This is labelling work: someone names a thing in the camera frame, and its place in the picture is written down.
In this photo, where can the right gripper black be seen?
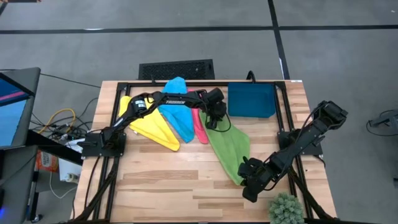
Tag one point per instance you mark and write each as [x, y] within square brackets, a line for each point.
[259, 175]

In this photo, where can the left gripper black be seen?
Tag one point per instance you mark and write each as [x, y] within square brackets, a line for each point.
[216, 102]

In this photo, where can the pink microfiber towel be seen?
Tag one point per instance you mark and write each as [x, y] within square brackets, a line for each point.
[199, 130]

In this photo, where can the green microfiber towel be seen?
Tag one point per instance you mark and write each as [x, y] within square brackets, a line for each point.
[230, 146]

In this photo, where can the light blue microfiber towel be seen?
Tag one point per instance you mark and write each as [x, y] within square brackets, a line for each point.
[180, 119]

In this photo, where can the yellow microfiber towel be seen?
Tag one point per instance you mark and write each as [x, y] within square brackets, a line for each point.
[152, 127]

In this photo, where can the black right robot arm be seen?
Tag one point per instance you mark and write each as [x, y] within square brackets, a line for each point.
[311, 137]

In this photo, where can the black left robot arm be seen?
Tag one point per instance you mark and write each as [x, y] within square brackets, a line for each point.
[174, 101]

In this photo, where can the dark blue bin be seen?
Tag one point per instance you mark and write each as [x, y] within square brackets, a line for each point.
[250, 99]

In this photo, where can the small green artificial plant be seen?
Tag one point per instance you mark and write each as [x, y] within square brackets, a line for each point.
[286, 210]

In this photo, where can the black perforated computer case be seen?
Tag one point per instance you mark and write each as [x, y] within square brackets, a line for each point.
[177, 70]

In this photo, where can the white box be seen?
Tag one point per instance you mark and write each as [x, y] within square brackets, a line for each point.
[66, 166]

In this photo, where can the orange box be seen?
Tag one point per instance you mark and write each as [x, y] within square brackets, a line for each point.
[46, 161]

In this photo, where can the monitor with blue screen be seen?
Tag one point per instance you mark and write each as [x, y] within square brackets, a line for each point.
[12, 118]

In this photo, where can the grey desk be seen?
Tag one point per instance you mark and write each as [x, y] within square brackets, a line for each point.
[15, 186]

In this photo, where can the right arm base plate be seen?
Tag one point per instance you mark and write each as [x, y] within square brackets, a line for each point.
[314, 151]

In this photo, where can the black aluminium table frame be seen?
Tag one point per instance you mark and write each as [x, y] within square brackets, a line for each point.
[140, 84]

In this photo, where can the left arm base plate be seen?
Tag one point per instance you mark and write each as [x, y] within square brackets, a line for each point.
[93, 149]

